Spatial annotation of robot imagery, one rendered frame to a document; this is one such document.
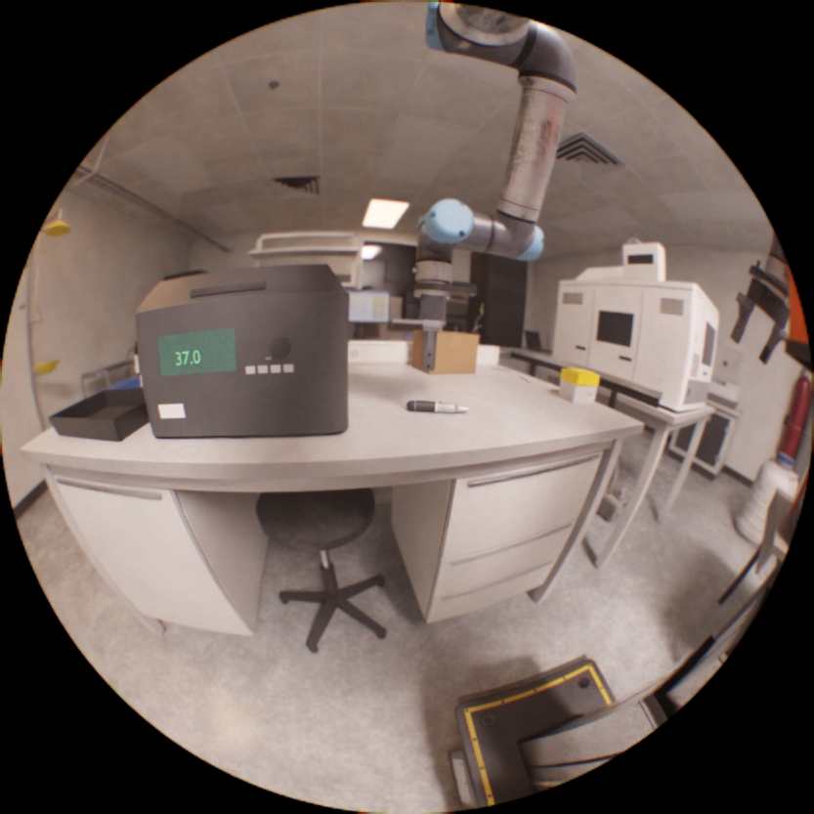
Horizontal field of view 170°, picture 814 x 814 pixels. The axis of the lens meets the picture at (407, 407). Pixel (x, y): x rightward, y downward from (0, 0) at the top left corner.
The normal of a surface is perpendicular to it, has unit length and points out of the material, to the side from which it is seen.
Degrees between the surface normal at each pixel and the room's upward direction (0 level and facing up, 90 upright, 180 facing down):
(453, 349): 90
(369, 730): 0
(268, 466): 90
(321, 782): 0
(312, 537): 27
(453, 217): 90
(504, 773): 0
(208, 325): 90
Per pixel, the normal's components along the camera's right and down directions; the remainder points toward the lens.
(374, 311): 0.25, 0.25
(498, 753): 0.05, -0.95
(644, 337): -0.97, 0.04
